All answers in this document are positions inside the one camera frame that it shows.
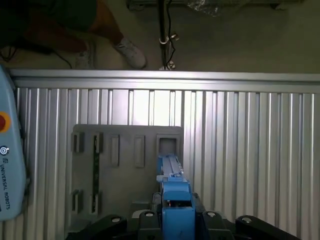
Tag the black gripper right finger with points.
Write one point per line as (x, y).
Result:
(212, 225)

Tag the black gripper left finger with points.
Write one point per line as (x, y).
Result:
(147, 225)

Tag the grey parts rack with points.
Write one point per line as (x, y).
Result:
(120, 185)

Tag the dark green RAM stick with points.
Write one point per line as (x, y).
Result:
(96, 170)

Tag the Universal Robots teach pendant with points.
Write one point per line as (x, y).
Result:
(11, 160)

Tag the white sneaker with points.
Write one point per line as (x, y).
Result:
(86, 56)
(131, 53)

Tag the black stand pole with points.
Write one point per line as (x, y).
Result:
(163, 30)

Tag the clear plastic wrap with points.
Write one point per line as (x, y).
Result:
(205, 7)

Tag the person in dark clothes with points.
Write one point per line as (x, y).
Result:
(50, 20)

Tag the aluminium profile frame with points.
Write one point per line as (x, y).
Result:
(250, 3)

